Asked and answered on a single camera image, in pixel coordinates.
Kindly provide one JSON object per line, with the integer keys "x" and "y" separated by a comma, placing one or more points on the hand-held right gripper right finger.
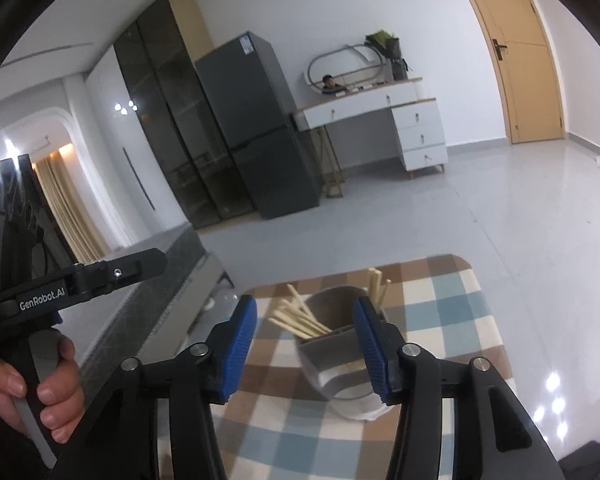
{"x": 372, "y": 355}

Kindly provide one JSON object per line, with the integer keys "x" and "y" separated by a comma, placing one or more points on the person's left hand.
{"x": 62, "y": 400}

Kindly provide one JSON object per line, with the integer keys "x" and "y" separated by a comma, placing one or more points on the grey and white utensil holder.
{"x": 330, "y": 360}

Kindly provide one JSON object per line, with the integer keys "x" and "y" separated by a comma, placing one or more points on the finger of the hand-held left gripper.
{"x": 140, "y": 262}

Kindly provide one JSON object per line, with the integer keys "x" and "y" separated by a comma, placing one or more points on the oval vanity mirror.
{"x": 345, "y": 67}

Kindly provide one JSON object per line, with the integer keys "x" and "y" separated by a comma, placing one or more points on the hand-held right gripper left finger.
{"x": 240, "y": 350}

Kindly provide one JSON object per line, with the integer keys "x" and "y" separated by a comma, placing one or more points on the bunch of wooden chopsticks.
{"x": 300, "y": 322}

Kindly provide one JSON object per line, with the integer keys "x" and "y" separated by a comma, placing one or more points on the white wardrobe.
{"x": 120, "y": 160}

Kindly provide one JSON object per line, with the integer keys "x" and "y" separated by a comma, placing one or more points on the wooden door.
{"x": 525, "y": 85}

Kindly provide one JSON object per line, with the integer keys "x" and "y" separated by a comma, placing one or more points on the checked tablecloth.
{"x": 455, "y": 310}

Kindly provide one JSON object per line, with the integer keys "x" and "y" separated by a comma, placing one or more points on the white vanity desk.
{"x": 420, "y": 135}

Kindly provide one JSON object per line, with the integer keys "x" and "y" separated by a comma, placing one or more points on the dark glass cabinet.
{"x": 170, "y": 110}

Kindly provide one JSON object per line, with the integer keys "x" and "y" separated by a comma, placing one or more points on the beige curtain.
{"x": 75, "y": 220}

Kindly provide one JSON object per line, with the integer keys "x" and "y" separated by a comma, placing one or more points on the dark grey refrigerator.
{"x": 250, "y": 125}

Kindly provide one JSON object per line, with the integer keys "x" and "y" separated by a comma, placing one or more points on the grey bed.
{"x": 145, "y": 310}

